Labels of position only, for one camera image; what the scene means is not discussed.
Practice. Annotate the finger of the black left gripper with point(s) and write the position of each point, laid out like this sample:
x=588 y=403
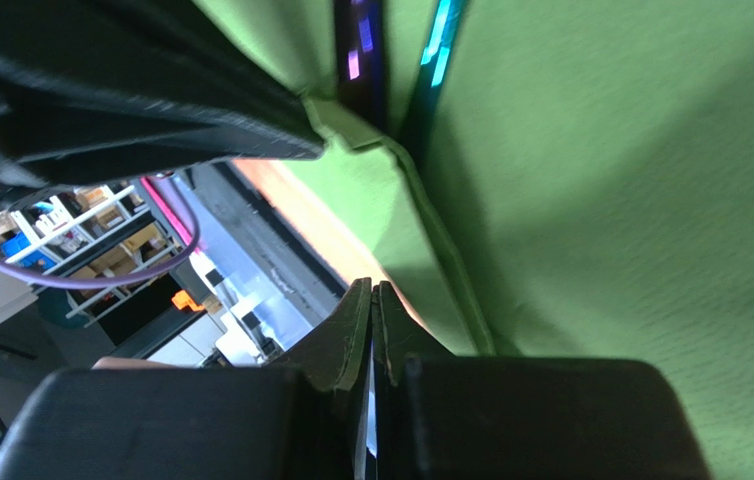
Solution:
x=94 y=91

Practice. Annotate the green paper napkin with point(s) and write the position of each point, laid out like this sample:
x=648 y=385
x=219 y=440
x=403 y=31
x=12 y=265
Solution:
x=587 y=188

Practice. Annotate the rainbow metallic spoon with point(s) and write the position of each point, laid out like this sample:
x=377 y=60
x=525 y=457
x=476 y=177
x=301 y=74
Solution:
x=418 y=122

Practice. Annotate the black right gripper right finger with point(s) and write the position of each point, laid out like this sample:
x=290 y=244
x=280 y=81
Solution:
x=444 y=416

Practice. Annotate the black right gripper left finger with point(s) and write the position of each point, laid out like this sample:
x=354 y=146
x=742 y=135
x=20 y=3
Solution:
x=301 y=416

